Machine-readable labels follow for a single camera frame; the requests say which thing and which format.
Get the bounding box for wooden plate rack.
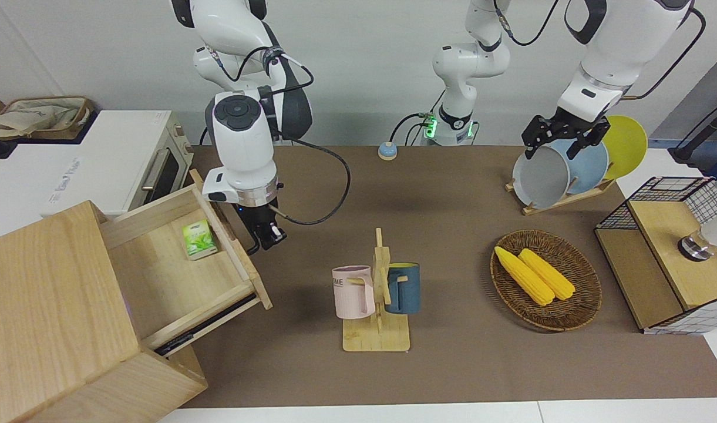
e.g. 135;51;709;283
505;176;617;216

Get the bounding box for white toaster oven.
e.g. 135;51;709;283
0;110;195;243

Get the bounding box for wooden drawer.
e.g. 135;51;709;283
100;169;274;357

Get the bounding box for beige tote bag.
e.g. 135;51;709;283
0;96;96;142

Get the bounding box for white cylindrical grinder bottle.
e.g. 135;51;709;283
678;223;717;263

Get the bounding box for wire shelf with wood board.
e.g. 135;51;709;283
594;176;717;336

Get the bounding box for round wicker basket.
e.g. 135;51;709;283
490;229;603;333

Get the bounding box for yellow plate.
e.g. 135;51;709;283
601;115;648;180

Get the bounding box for pink mug with lettering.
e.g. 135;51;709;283
332;266;376;320

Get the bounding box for yellow corn cob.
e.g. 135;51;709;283
518;249;576;301
494;246;556;307

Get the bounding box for black stand leg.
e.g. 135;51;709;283
668;97;717;166

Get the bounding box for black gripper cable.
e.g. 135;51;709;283
275;136;352;227

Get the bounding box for black base cables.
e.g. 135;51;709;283
389;88;448;147

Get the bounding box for dark blue mug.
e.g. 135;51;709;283
385;263;421;315

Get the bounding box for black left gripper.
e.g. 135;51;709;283
523;113;610;161

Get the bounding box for grey plate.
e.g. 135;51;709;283
512;146;571;211

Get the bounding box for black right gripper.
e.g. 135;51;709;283
236;201;288;257

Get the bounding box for green tea box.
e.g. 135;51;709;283
181;219;220;261

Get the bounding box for brown table mat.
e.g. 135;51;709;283
182;145;717;409

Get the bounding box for wooden drawer cabinet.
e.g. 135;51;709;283
0;200;209;423

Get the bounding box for light blue plate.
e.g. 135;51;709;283
549;139;610;195

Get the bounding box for wooden mug tree stand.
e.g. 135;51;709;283
342;228;412;353

